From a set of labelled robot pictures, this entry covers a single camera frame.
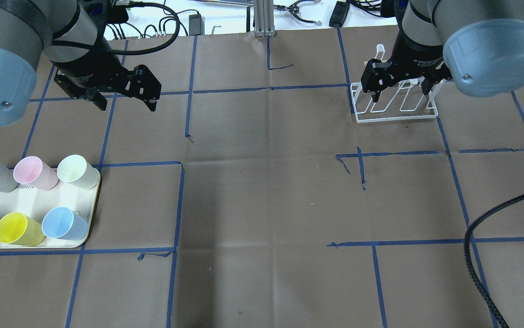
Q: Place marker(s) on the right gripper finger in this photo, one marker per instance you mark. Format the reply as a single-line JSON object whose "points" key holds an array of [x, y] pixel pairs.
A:
{"points": [[375, 96], [427, 86]]}

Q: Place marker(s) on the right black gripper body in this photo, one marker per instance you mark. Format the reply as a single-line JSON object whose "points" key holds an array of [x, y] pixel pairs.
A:
{"points": [[414, 55]]}

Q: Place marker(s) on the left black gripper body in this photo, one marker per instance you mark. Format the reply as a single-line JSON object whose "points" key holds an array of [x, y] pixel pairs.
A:
{"points": [[92, 68]]}

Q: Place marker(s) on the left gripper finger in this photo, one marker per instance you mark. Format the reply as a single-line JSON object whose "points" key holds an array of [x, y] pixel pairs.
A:
{"points": [[94, 96], [151, 103]]}

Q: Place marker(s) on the white plastic cup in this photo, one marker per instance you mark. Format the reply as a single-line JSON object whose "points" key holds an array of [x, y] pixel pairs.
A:
{"points": [[76, 170]]}

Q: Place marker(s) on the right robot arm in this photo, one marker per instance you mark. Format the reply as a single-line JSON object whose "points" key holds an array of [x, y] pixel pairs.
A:
{"points": [[478, 44]]}

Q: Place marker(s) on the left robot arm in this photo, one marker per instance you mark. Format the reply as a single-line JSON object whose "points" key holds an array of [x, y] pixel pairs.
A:
{"points": [[70, 34]]}

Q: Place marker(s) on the pink plastic cup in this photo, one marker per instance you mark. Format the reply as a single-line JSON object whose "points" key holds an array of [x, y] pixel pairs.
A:
{"points": [[32, 171]]}

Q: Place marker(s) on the blue plastic cup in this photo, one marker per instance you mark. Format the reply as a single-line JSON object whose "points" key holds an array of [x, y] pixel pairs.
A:
{"points": [[65, 224]]}

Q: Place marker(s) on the yellow plastic cup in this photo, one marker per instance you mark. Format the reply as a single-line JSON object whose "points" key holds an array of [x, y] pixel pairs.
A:
{"points": [[20, 230]]}

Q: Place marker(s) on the black power adapter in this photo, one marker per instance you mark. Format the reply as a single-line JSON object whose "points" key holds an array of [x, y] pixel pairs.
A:
{"points": [[196, 25]]}

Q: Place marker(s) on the cream plastic tray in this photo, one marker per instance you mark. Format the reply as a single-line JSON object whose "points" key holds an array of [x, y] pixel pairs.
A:
{"points": [[35, 203]]}

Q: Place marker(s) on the white wire cup rack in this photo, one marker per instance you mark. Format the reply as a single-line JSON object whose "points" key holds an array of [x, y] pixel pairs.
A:
{"points": [[405, 101]]}

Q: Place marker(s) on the aluminium frame post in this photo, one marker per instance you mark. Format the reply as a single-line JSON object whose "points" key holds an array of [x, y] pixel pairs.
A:
{"points": [[264, 18]]}

